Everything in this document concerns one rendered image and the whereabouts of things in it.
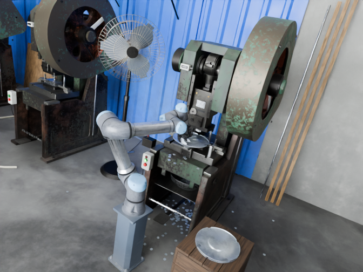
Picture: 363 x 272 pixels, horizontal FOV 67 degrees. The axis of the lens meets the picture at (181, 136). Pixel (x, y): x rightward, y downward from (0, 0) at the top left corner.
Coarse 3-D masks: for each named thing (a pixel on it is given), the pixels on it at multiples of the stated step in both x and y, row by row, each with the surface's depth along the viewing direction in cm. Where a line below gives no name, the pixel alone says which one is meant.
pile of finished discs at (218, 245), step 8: (200, 232) 182; (208, 232) 183; (216, 232) 185; (224, 232) 186; (200, 240) 175; (208, 240) 176; (216, 240) 177; (224, 240) 178; (232, 240) 180; (200, 248) 169; (208, 248) 170; (216, 248) 170; (224, 248) 171; (232, 248) 173; (208, 256) 163; (216, 256) 165; (224, 256) 166; (232, 256) 167
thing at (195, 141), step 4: (176, 132) 221; (192, 132) 228; (176, 136) 215; (192, 136) 220; (196, 136) 223; (200, 136) 225; (176, 140) 206; (192, 140) 212; (196, 140) 213; (200, 140) 216; (204, 140) 218; (208, 140) 218; (188, 144) 205; (192, 144) 207; (196, 144) 208; (200, 144) 209; (208, 144) 212
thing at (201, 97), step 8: (200, 88) 210; (208, 88) 207; (200, 96) 206; (208, 96) 202; (192, 104) 211; (200, 104) 208; (208, 104) 205; (192, 112) 212; (200, 112) 210; (192, 120) 210; (200, 120) 208; (208, 120) 212
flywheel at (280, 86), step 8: (280, 56) 201; (280, 64) 206; (280, 72) 210; (272, 80) 180; (280, 80) 178; (272, 88) 181; (280, 88) 181; (272, 96) 187; (264, 104) 214; (264, 112) 211
